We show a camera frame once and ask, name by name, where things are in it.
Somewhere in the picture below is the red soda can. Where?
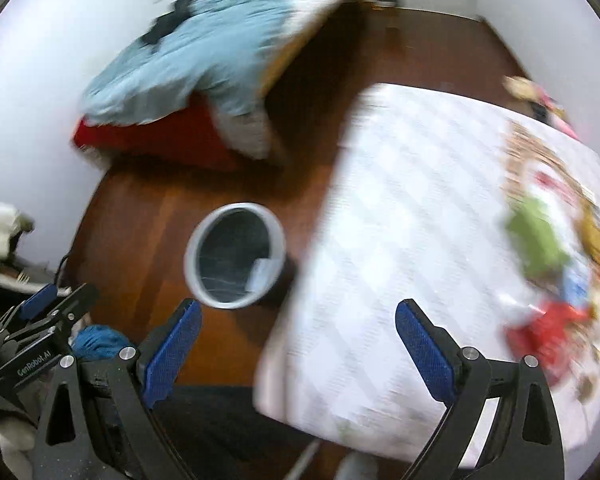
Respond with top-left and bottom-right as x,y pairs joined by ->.
504,300 -> 591,387

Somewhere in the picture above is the green cardboard box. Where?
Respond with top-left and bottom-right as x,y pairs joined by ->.
505,196 -> 570,284

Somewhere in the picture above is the blue white milk carton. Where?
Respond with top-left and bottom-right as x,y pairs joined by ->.
560,254 -> 592,310

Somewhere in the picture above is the white round trash bin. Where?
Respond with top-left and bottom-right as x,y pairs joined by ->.
184,203 -> 296,310

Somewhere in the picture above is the blue cloth on floor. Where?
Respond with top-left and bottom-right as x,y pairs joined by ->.
71,325 -> 131,362

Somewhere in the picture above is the white patterned table cloth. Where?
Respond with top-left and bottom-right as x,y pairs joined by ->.
253,84 -> 600,462

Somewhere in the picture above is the red bed sheet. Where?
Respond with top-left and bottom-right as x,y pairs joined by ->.
72,92 -> 240,172

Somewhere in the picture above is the wooden bed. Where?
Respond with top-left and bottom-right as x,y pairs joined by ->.
78,0 -> 349,160

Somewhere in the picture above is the pink plush toy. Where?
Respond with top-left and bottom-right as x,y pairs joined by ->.
536,89 -> 580,141

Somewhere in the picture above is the black clothing on bed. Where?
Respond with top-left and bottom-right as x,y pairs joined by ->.
140,0 -> 195,46

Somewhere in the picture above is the light blue duvet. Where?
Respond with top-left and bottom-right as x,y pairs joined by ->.
78,0 -> 351,126

